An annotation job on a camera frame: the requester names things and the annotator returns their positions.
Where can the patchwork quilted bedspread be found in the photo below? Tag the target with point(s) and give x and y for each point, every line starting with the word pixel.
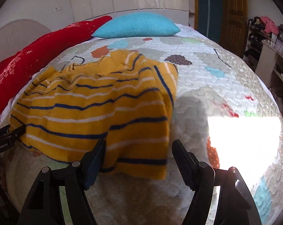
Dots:
pixel 223 113

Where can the purple square clock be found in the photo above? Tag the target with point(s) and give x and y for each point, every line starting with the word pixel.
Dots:
pixel 279 46

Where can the white round headboard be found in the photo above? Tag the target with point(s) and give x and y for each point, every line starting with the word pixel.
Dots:
pixel 16 35

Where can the yellow striped sweater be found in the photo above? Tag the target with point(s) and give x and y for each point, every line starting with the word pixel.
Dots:
pixel 124 98

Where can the white shelf unit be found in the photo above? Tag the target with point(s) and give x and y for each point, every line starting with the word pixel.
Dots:
pixel 261 57

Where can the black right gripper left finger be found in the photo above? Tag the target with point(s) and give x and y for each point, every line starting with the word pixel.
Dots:
pixel 43 202

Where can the teal door curtain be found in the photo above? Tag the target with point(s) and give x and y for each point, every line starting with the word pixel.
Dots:
pixel 210 13

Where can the turquoise knitted pillow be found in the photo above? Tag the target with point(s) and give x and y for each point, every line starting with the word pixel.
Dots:
pixel 141 24

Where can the brown wooden door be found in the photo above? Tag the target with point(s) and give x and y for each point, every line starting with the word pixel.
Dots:
pixel 234 26

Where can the red patterned duvet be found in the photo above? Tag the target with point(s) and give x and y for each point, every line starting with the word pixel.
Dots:
pixel 17 70

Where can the white wall socket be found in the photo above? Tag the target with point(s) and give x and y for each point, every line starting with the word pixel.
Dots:
pixel 57 9

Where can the pink clothes pile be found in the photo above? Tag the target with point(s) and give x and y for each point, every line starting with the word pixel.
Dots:
pixel 270 26

